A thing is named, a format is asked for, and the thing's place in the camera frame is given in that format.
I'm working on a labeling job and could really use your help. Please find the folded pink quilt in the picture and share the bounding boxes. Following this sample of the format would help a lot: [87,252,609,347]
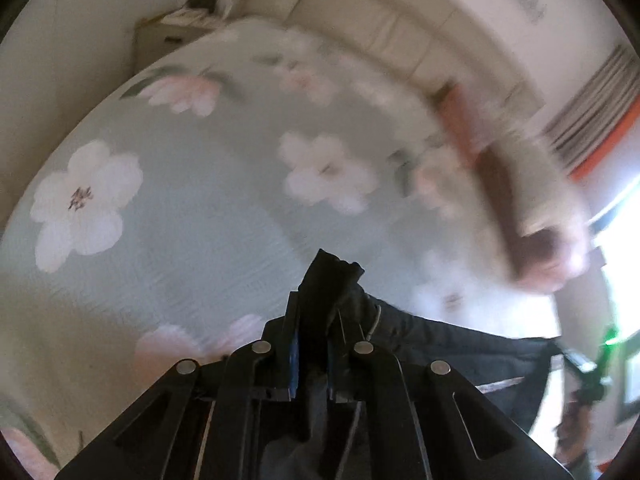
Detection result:
[434,82,593,293]

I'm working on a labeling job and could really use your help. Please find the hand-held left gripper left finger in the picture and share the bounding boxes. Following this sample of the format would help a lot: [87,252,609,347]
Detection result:
[55,290,301,480]

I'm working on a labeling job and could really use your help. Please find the black hooded jacket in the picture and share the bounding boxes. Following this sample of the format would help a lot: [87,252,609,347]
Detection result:
[200,249,563,480]

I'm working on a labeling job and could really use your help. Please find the beige nightstand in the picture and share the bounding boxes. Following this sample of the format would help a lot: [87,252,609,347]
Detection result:
[132,10,223,78]

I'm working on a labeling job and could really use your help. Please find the cream dotted pillow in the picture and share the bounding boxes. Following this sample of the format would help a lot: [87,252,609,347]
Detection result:
[492,127,593,241]

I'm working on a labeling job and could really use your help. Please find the person's right forearm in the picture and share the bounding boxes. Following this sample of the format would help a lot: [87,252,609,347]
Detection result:
[552,395,601,468]

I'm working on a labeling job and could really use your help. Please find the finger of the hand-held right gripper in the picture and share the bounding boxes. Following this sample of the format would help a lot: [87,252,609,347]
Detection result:
[555,340,596,376]

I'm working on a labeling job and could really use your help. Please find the orange curtain strip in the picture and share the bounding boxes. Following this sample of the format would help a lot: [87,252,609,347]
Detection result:
[569,107,640,182]

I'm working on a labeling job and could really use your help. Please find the beige padded headboard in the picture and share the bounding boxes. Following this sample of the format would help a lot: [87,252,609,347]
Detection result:
[240,0,547,111]

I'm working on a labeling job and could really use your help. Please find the dark framed window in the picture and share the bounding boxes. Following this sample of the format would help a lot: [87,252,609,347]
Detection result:
[592,180,640,426]

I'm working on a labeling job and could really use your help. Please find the grey curtain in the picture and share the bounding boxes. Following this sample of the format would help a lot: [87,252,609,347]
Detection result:
[542,44,640,171]

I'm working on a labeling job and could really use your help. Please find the magazines on nightstand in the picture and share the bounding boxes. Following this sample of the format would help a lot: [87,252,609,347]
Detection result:
[160,6,213,26]

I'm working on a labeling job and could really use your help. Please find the bed with floral sheet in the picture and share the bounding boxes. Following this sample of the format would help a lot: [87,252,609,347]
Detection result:
[0,17,561,480]

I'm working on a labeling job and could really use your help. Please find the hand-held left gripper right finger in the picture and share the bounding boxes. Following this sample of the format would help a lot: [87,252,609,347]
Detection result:
[325,307,576,480]

